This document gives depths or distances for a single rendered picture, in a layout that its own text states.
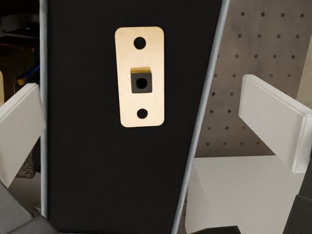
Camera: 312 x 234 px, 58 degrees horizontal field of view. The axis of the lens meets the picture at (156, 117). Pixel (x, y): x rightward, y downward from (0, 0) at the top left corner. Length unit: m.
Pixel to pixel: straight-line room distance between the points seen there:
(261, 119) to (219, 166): 0.64
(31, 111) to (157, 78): 0.11
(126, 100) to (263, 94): 0.12
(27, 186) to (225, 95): 0.54
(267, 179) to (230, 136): 0.15
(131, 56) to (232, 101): 0.58
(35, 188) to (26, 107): 0.25
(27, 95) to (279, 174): 0.73
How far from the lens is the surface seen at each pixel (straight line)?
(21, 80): 0.39
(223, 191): 0.72
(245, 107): 0.19
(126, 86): 0.24
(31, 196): 0.41
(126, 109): 0.24
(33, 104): 0.18
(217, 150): 0.84
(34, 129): 0.17
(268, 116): 0.16
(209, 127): 0.80
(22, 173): 0.37
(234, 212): 0.66
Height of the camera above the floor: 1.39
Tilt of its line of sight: 66 degrees down
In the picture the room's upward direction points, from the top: 165 degrees clockwise
